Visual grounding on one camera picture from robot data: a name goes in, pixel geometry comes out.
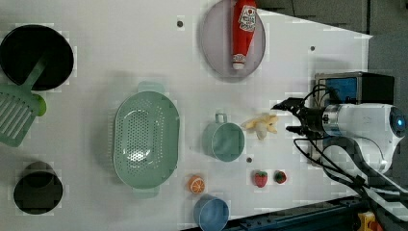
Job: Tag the black toaster oven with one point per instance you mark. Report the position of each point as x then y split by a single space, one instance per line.
356 88

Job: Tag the green oval colander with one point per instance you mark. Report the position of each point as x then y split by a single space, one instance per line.
146 140

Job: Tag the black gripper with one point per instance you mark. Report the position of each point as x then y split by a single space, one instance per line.
310 118

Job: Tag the black round pan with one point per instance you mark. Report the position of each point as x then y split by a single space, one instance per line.
22 48

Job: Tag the green plastic mug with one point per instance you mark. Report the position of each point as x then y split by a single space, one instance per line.
223 140

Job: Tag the black cylindrical cup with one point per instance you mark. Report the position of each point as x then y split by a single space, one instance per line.
39 190

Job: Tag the blue plastic cup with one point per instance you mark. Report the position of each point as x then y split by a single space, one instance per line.
210 213

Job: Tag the red ketchup bottle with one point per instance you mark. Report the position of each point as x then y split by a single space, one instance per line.
243 28

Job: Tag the grey round plate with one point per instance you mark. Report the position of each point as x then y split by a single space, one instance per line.
216 38

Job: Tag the peeled toy banana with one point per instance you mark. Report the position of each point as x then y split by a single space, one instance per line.
261 125

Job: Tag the toy orange slice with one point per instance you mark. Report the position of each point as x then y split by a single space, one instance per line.
196 184

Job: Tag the green slotted spatula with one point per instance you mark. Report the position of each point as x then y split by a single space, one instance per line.
19 107

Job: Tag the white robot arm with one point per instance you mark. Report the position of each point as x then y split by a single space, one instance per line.
342 164

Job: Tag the dark red toy strawberry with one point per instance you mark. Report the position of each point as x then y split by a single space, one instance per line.
280 177

